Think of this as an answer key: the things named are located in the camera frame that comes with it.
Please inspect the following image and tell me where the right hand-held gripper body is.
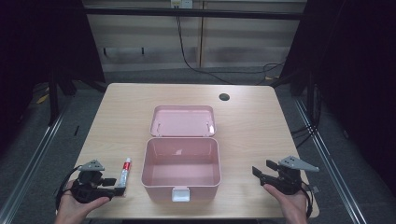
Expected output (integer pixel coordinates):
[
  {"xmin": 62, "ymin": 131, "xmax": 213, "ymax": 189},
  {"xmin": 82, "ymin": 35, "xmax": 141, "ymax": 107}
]
[{"xmin": 261, "ymin": 155, "xmax": 320, "ymax": 196}]

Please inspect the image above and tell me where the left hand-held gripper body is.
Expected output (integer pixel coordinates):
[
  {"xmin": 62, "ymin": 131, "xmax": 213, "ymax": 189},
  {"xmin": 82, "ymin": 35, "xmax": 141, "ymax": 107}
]
[{"xmin": 70, "ymin": 159, "xmax": 115, "ymax": 204}]

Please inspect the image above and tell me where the white tube with red label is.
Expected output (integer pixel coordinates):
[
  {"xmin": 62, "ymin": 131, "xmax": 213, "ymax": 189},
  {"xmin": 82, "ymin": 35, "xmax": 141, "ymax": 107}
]
[{"xmin": 118, "ymin": 157, "xmax": 133, "ymax": 189}]

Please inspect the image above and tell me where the pink storage box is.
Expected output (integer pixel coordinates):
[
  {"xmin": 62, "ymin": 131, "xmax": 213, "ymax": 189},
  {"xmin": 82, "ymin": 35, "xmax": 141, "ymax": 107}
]
[{"xmin": 141, "ymin": 105, "xmax": 222, "ymax": 203}]

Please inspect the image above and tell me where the person's left hand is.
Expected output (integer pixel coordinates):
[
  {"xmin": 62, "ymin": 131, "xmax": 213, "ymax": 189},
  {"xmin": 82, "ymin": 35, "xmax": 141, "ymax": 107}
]
[{"xmin": 54, "ymin": 179, "xmax": 112, "ymax": 224}]

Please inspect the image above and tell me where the person's right hand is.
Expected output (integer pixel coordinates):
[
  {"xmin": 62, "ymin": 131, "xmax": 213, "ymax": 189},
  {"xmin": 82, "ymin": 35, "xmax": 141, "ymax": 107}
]
[{"xmin": 262, "ymin": 183, "xmax": 310, "ymax": 224}]

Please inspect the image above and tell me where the black curtain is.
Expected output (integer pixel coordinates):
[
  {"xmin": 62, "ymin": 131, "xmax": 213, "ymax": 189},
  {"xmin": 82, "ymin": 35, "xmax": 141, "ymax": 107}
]
[
  {"xmin": 0, "ymin": 0, "xmax": 106, "ymax": 157},
  {"xmin": 279, "ymin": 0, "xmax": 396, "ymax": 197}
]

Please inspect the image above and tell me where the black horizontal bar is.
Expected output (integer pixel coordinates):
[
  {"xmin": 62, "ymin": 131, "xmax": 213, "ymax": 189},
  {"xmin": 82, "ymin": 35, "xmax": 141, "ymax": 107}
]
[{"xmin": 83, "ymin": 7, "xmax": 307, "ymax": 21}]

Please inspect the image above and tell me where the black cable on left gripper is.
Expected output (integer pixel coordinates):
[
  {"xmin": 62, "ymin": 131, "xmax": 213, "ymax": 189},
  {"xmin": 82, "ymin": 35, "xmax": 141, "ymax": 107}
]
[{"xmin": 55, "ymin": 165, "xmax": 82, "ymax": 210}]

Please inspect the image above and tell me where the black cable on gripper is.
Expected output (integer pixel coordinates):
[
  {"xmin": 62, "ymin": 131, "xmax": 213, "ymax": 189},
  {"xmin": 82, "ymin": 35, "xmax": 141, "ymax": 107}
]
[
  {"xmin": 55, "ymin": 165, "xmax": 82, "ymax": 210},
  {"xmin": 299, "ymin": 181, "xmax": 320, "ymax": 218}
]

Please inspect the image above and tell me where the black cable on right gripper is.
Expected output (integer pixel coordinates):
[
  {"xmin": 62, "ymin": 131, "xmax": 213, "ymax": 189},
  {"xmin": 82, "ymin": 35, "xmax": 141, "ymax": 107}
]
[{"xmin": 299, "ymin": 181, "xmax": 320, "ymax": 218}]

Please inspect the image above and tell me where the metal floor rail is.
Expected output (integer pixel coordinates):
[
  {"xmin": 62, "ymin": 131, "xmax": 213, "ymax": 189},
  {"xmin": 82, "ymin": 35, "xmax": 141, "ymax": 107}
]
[
  {"xmin": 293, "ymin": 97, "xmax": 367, "ymax": 224},
  {"xmin": 0, "ymin": 108, "xmax": 68, "ymax": 224}
]

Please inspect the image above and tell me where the black floor cable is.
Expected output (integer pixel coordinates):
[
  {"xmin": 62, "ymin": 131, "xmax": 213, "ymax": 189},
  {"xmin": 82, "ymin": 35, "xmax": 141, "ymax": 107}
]
[{"xmin": 176, "ymin": 15, "xmax": 286, "ymax": 86}]

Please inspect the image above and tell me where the white wall socket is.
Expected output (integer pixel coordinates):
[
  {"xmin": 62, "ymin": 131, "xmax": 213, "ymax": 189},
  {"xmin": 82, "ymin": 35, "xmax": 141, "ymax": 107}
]
[{"xmin": 170, "ymin": 0, "xmax": 194, "ymax": 9}]

